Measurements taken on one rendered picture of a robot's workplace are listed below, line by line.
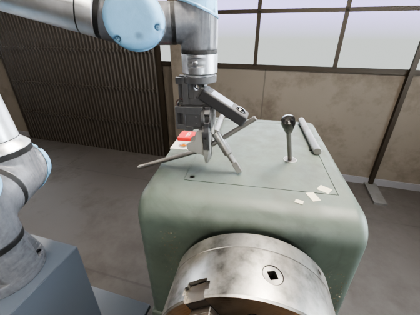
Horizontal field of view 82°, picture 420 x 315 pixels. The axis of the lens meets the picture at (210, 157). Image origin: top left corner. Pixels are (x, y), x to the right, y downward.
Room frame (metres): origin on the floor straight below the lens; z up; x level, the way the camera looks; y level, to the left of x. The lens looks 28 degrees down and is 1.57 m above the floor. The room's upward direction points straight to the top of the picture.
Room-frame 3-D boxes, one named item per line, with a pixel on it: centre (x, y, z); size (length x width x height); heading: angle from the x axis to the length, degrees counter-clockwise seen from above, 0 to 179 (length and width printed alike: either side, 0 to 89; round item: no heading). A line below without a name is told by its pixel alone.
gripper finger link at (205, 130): (0.52, 0.01, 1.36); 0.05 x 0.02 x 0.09; 170
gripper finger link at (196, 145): (0.53, 0.03, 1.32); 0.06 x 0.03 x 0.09; 80
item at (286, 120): (0.52, -0.18, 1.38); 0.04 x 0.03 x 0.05; 170
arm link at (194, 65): (0.54, 0.02, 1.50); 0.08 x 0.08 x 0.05
